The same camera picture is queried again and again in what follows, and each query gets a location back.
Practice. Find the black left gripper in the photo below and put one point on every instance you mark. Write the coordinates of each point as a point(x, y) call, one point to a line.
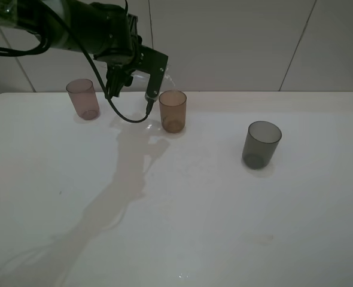
point(109, 33)

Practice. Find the clear plastic water bottle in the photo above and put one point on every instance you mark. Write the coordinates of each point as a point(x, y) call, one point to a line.
point(141, 79)

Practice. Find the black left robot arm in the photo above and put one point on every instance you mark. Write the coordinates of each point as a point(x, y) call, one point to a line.
point(48, 21)

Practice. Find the pink translucent plastic cup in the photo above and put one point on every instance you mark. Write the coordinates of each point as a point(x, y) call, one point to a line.
point(83, 97)

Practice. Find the orange translucent plastic cup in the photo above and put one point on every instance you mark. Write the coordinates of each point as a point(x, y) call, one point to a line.
point(173, 106)

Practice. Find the grey translucent plastic cup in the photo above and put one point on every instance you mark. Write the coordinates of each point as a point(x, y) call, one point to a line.
point(260, 144)

